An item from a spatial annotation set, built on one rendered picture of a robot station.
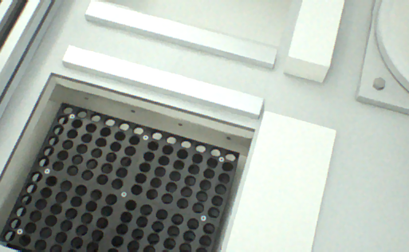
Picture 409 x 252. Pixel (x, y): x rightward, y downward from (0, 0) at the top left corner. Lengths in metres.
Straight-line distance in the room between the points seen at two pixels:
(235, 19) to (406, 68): 0.29
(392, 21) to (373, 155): 0.16
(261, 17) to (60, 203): 0.41
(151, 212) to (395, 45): 0.33
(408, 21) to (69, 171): 0.42
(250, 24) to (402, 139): 0.30
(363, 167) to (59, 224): 0.34
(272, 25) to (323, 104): 0.23
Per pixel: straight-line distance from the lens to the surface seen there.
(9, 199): 0.72
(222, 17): 0.84
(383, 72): 0.67
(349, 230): 0.59
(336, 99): 0.65
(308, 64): 0.63
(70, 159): 0.65
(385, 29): 0.68
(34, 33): 0.67
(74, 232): 0.62
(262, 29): 0.83
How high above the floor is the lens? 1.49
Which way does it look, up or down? 63 degrees down
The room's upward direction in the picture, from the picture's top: 5 degrees clockwise
